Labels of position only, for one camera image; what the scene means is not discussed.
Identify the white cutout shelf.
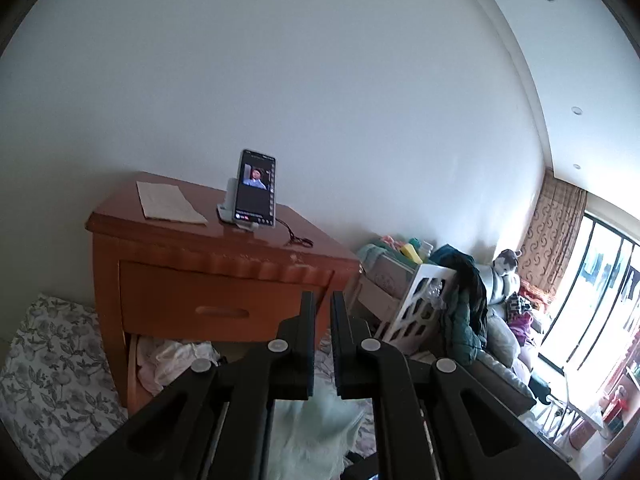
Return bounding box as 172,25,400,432
372,262,458,356

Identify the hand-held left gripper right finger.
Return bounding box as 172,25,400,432
330,290,580,480

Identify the window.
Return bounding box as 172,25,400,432
540,212,640,391

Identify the white garment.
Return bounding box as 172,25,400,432
136,336,221,395

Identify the smartphone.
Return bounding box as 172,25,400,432
234,149,277,228

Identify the beige patterned curtain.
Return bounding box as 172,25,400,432
520,172,588,306

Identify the wooden nightstand drawer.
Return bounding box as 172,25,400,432
125,332,281,416
119,260,335,336

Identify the grey plush toy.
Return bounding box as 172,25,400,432
487,249,523,306

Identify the teal cloth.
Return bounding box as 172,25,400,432
357,244,386,266

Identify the mint green cloth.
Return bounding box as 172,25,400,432
267,390,367,480

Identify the dark teal jacket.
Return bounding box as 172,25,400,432
430,245,488,366

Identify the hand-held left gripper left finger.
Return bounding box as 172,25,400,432
62,290,317,480

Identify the cardboard box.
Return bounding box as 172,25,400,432
367,252,421,296

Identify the small white side table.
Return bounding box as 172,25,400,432
350,275,401,331

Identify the grey sofa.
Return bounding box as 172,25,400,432
470,305,551,416

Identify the purple cloth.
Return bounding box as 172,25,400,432
507,310,536,346

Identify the clear plastic bag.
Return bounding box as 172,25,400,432
420,280,446,311

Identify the grey phone stand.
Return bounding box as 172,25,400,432
216,178,261,233

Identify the metal folding rack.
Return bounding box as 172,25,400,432
542,375,613,461

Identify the wooden nightstand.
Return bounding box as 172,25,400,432
85,171,362,418

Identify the black cord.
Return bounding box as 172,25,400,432
275,217,314,248

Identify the grey floral mat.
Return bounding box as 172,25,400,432
0,294,378,480

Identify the grey pillow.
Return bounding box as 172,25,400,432
487,310,521,366

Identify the beige folded paper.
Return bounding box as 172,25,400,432
136,181,208,226

